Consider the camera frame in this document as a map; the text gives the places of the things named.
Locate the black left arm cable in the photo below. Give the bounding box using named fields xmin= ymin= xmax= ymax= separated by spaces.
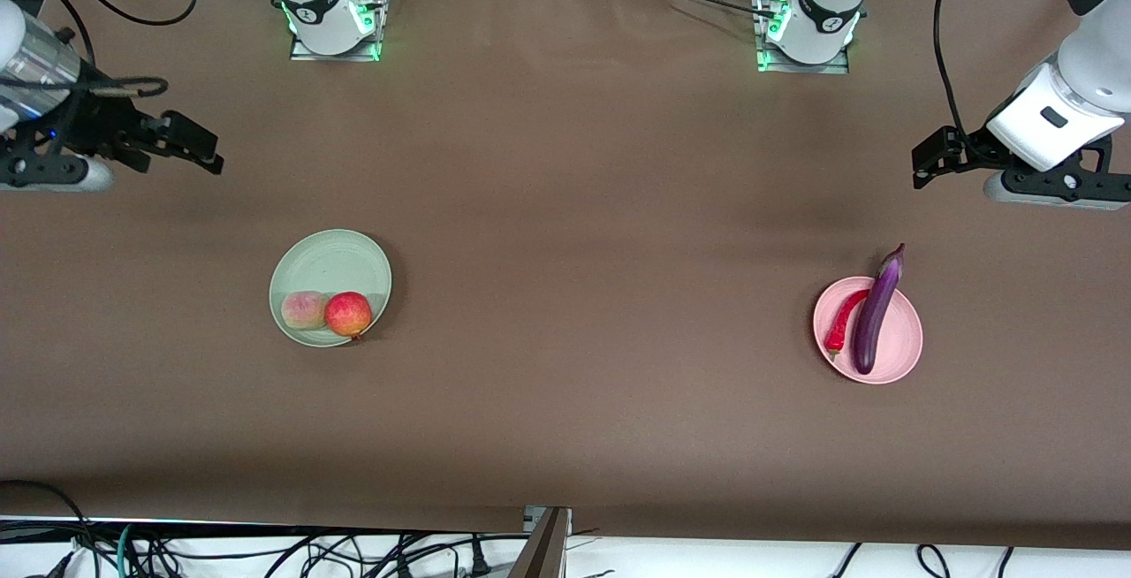
xmin=934 ymin=0 xmax=982 ymax=159

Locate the red chili pepper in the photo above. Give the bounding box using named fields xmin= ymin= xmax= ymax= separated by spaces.
xmin=825 ymin=289 xmax=871 ymax=358

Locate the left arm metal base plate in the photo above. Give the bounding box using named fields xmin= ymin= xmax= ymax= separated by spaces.
xmin=755 ymin=0 xmax=851 ymax=75

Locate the black cable bundle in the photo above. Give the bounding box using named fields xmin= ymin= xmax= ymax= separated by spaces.
xmin=133 ymin=528 xmax=531 ymax=578

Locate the metal bracket at table edge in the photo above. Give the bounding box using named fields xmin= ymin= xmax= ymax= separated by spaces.
xmin=508 ymin=506 xmax=573 ymax=578

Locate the long purple eggplant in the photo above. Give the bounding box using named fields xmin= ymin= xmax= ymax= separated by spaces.
xmin=851 ymin=243 xmax=906 ymax=376

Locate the thick black floor cable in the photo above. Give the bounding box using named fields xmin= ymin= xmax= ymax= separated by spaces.
xmin=0 ymin=479 xmax=100 ymax=578

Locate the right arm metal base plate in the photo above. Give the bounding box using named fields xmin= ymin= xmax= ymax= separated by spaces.
xmin=290 ymin=0 xmax=383 ymax=63

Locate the pink round plate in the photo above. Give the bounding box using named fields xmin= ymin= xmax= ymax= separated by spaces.
xmin=813 ymin=276 xmax=924 ymax=384

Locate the red apple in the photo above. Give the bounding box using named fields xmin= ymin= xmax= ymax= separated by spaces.
xmin=324 ymin=292 xmax=373 ymax=342

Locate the brown table cover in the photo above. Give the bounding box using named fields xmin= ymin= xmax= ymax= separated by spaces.
xmin=0 ymin=0 xmax=1131 ymax=552

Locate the pale green round plate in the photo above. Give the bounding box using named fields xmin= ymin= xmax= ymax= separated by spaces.
xmin=268 ymin=229 xmax=391 ymax=347

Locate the pink-green peach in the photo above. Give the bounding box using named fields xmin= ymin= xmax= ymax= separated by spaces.
xmin=281 ymin=291 xmax=330 ymax=331

